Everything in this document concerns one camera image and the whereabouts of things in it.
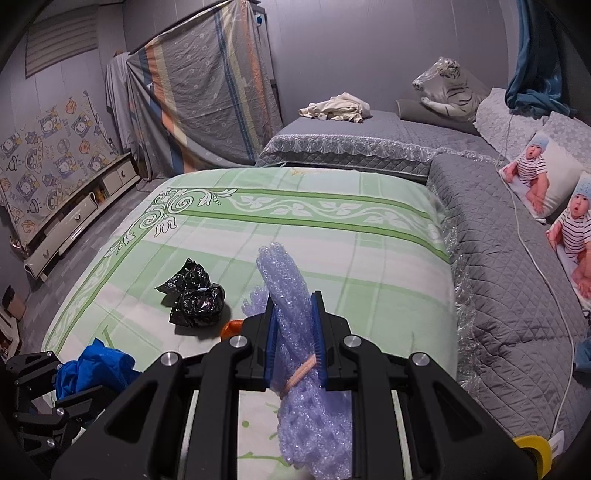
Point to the cardboard box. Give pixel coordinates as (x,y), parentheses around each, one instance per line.
(14,302)

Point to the white power strip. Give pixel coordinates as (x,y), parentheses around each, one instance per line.
(557,437)

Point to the orange plastic bag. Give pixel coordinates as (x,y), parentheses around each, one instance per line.
(231,327)

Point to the grey window blind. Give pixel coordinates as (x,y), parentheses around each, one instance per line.
(60,41)

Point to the striped grey cloth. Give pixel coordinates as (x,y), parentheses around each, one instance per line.
(203,92)

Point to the grey hanging garment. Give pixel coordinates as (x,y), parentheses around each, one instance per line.
(115,101)

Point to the grey quilted sofa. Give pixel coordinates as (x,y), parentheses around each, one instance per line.
(498,286)

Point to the green patterned blanket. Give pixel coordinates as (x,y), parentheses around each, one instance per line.
(323,258)

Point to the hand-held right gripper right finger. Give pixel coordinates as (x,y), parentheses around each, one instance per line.
(318,341)

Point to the cream cloth pile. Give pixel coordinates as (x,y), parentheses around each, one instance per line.
(337,108)

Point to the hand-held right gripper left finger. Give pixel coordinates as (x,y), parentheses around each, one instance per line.
(270,341)

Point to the white low cabinet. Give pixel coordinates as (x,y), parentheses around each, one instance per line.
(83,203)

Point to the cartoon printed cloth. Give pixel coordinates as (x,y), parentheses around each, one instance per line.
(46,152)

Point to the grey pillow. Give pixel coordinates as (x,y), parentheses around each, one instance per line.
(429,117)

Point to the white tiger plush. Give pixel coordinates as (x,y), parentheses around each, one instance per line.
(450,87)

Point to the blue plastic bag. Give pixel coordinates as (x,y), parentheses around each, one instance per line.
(92,374)

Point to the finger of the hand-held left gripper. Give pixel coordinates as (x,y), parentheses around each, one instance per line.
(60,417)
(32,364)

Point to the baby print pillow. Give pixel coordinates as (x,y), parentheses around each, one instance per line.
(575,230)
(535,170)

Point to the yellow rimmed bin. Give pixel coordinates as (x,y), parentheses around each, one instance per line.
(531,445)

